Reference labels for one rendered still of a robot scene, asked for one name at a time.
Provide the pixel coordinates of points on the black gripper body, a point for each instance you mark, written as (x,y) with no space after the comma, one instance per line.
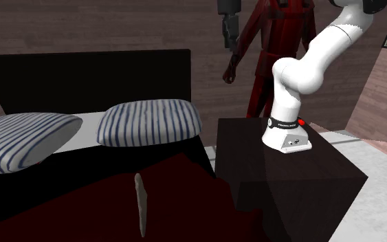
(229,7)

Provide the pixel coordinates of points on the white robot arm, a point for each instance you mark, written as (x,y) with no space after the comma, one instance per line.
(308,63)

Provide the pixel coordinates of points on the dark red human figure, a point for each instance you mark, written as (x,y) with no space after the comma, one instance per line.
(280,30)

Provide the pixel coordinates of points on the blue striped white pillow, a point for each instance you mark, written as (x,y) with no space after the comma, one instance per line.
(149,122)
(19,140)

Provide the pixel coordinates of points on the black bed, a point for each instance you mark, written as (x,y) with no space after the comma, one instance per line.
(79,78)

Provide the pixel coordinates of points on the dark robot stand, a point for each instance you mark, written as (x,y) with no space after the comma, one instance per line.
(290,187)

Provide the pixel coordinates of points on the dark red blanket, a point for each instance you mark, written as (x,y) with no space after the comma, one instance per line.
(193,207)

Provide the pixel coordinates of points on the flat grey oblong object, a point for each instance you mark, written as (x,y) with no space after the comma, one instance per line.
(141,201)

